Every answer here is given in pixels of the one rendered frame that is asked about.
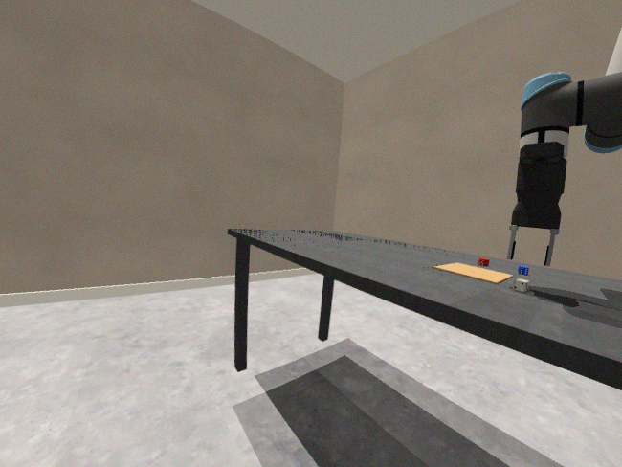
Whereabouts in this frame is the tan square mat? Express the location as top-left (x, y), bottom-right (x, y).
top-left (434, 263), bottom-right (513, 284)

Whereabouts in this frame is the white die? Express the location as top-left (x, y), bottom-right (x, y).
top-left (513, 278), bottom-right (529, 292)

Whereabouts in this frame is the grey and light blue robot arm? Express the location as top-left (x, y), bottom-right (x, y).
top-left (521, 28), bottom-right (622, 153)

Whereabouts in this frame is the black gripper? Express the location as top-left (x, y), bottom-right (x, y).
top-left (507, 128), bottom-right (569, 266)

